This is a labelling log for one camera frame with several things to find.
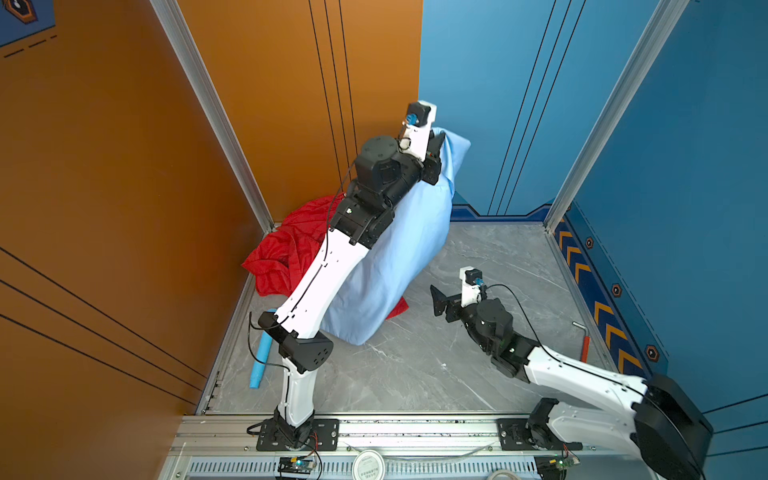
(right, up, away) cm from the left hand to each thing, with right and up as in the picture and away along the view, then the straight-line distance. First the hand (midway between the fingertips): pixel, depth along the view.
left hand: (439, 127), depth 57 cm
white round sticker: (-14, -71, +7) cm, 73 cm away
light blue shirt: (-6, -27, +17) cm, 33 cm away
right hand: (+4, -33, +21) cm, 40 cm away
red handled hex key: (+47, -54, +29) cm, 78 cm away
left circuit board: (-32, -75, +13) cm, 83 cm away
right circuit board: (+29, -76, +13) cm, 82 cm away
